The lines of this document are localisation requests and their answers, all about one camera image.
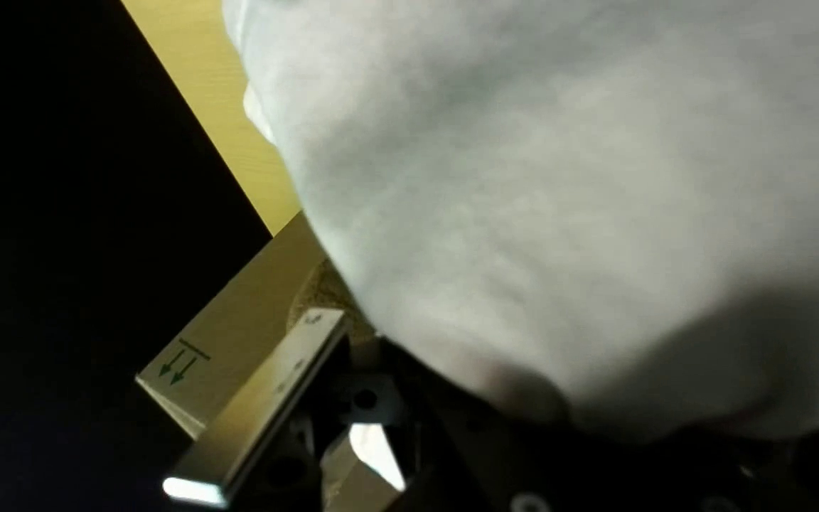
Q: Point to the white shirt with orange print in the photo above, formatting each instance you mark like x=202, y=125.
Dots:
x=602, y=212

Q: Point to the large brown cardboard box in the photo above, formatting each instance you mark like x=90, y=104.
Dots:
x=235, y=374

